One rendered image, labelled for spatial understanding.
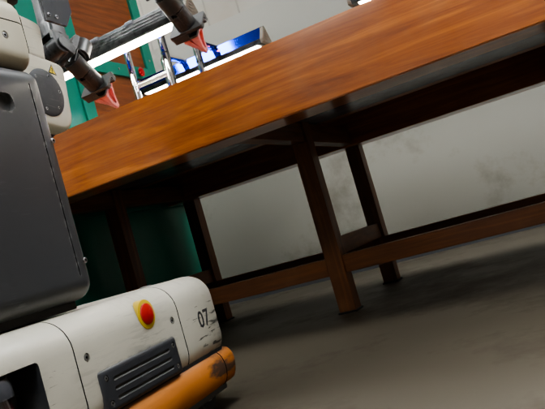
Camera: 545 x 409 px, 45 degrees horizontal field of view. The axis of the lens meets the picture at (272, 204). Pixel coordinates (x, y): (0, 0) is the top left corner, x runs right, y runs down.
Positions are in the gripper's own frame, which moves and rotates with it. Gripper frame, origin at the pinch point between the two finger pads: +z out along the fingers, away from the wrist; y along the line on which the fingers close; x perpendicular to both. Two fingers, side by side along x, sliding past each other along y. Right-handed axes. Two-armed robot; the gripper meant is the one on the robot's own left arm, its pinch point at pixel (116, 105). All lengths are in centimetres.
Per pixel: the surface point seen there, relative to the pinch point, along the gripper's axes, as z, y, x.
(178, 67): 38, 14, -65
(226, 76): -6.1, -45.4, 18.4
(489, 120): 161, -85, -97
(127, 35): -4.8, -2.7, -26.5
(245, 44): 39, -18, -62
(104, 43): -5.0, 7.4, -28.2
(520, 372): 7, -98, 102
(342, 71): 0, -74, 26
